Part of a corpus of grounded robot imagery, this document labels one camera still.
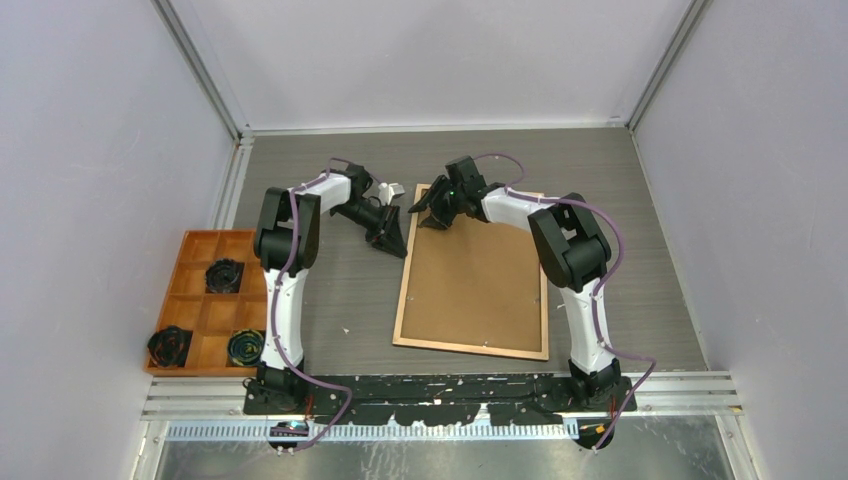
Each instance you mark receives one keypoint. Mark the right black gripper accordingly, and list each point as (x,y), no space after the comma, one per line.
(438,219)

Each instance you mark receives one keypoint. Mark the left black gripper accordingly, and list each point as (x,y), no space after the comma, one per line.
(391,240)

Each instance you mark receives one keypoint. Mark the brown backing board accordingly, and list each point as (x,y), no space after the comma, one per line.
(474,285)

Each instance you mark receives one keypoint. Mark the black wooden picture frame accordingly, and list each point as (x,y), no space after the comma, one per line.
(401,318)

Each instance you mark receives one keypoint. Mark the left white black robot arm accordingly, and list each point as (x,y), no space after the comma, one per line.
(287,241)

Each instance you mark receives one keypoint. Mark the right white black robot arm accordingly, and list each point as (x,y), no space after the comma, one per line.
(573,253)

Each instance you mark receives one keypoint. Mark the black yellow-green coiled bundle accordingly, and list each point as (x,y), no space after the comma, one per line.
(245,347)

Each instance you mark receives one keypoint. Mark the orange compartment tray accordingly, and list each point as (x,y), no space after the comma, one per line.
(210,318)

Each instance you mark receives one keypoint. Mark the black orange coiled bundle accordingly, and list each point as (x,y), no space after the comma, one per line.
(169,347)

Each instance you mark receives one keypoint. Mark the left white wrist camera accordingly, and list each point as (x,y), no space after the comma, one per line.
(388,192)

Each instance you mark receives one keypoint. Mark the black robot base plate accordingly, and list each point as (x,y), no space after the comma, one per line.
(436,400)

